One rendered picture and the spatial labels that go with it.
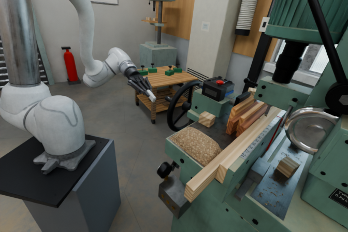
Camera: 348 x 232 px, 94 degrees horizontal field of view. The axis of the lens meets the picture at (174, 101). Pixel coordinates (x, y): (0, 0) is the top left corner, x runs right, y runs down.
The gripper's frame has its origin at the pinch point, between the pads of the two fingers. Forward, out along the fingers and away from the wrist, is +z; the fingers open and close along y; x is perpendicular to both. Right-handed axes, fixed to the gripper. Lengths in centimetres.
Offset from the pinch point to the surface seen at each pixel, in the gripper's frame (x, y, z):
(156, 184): 79, 8, 28
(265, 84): -38, 8, 37
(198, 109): -15.4, 2.4, 25.4
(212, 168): -28, -22, 45
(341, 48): -55, 4, 44
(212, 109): -20.1, 2.4, 30.0
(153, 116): 89, 55, -37
